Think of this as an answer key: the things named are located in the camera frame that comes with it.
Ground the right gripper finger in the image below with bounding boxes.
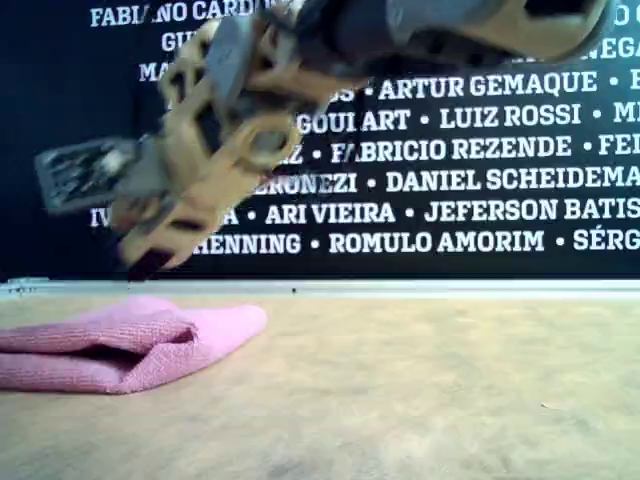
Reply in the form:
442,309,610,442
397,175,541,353
111,193,172,237
116,208,217,282

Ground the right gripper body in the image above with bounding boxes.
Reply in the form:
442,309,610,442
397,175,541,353
143,98,305,222

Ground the pink terry cloth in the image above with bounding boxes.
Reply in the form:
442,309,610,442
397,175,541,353
0,294,269,396

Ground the black banner with white names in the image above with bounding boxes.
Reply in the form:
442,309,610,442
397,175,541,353
0,0,640,282

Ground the beige felt table cover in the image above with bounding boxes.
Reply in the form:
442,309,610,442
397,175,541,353
0,294,640,480

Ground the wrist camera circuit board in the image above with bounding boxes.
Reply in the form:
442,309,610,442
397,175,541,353
33,138,139,215

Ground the aluminium table frame rail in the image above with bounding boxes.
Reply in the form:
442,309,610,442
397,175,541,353
0,276,640,304

